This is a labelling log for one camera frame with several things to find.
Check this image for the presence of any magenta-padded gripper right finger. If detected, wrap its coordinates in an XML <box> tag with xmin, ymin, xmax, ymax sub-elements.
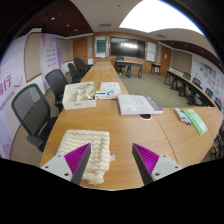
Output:
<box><xmin>131</xmin><ymin>142</ymin><xmax>184</xmax><ymax>186</ymax></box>

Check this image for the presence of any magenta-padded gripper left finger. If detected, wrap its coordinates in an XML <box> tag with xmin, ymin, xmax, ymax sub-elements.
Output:
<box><xmin>39</xmin><ymin>142</ymin><xmax>92</xmax><ymax>186</ymax></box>

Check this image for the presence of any cream zigzag knitted towel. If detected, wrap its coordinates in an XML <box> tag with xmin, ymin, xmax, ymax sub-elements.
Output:
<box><xmin>56</xmin><ymin>129</ymin><xmax>116</xmax><ymax>187</ymax></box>

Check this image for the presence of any small dark round object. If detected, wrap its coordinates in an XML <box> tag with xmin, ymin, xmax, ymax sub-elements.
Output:
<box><xmin>138</xmin><ymin>113</ymin><xmax>153</xmax><ymax>121</ymax></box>

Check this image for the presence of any white open cardboard box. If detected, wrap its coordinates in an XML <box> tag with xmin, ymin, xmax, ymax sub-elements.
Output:
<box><xmin>61</xmin><ymin>81</ymin><xmax>98</xmax><ymax>111</ymax></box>

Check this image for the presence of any white marker bundle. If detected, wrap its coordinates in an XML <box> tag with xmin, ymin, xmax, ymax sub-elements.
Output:
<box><xmin>173</xmin><ymin>107</ymin><xmax>193</xmax><ymax>126</ymax></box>

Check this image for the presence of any white book stack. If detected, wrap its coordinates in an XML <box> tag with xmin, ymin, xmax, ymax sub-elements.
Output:
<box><xmin>117</xmin><ymin>94</ymin><xmax>165</xmax><ymax>117</ymax></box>

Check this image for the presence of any green booklet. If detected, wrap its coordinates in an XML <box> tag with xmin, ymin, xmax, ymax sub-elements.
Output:
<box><xmin>182</xmin><ymin>108</ymin><xmax>209</xmax><ymax>137</ymax></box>

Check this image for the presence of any black mesh office chair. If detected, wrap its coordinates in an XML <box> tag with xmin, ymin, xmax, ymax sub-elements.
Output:
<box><xmin>44</xmin><ymin>68</ymin><xmax>70</xmax><ymax>113</ymax></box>
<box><xmin>10</xmin><ymin>83</ymin><xmax>59</xmax><ymax>153</ymax></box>

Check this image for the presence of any row of black chairs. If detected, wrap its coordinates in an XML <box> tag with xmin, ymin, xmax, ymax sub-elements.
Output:
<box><xmin>181</xmin><ymin>71</ymin><xmax>224</xmax><ymax>158</ymax></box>

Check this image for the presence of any white plastic package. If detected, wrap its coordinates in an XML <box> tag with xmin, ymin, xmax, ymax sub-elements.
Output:
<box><xmin>94</xmin><ymin>81</ymin><xmax>123</xmax><ymax>101</ymax></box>

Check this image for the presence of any long curved wooden desk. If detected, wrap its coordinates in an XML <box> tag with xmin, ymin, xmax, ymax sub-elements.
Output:
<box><xmin>163</xmin><ymin>69</ymin><xmax>216</xmax><ymax>108</ymax></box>

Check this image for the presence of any group of black office chairs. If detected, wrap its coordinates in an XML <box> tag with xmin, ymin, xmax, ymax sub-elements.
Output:
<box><xmin>67</xmin><ymin>57</ymin><xmax>93</xmax><ymax>84</ymax></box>

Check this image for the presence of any small wooden side table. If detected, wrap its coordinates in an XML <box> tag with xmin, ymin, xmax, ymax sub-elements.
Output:
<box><xmin>150</xmin><ymin>62</ymin><xmax>162</xmax><ymax>75</ymax></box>

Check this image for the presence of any dark-legged small desk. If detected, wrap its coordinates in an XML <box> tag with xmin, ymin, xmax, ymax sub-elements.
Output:
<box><xmin>115</xmin><ymin>59</ymin><xmax>144</xmax><ymax>79</ymax></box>

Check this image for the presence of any plain white whiteboard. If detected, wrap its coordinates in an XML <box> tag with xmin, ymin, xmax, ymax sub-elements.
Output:
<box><xmin>145</xmin><ymin>41</ymin><xmax>158</xmax><ymax>63</ymax></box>

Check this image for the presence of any whiteboard with green sheet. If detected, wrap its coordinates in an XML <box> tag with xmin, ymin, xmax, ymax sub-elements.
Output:
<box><xmin>94</xmin><ymin>35</ymin><xmax>108</xmax><ymax>59</ymax></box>

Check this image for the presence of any large ceiling light panel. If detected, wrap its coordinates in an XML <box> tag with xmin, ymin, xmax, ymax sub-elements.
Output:
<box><xmin>118</xmin><ymin>0</ymin><xmax>205</xmax><ymax>36</ymax></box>

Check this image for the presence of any colourful wall poster display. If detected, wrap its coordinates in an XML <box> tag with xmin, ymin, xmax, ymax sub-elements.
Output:
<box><xmin>197</xmin><ymin>61</ymin><xmax>224</xmax><ymax>104</ymax></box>

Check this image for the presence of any purple wall banner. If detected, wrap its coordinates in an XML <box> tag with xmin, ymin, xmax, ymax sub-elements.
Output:
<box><xmin>39</xmin><ymin>33</ymin><xmax>64</xmax><ymax>91</ymax></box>

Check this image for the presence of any large black wall screen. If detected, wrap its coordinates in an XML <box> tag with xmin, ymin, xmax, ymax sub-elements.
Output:
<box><xmin>109</xmin><ymin>36</ymin><xmax>146</xmax><ymax>60</ymax></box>

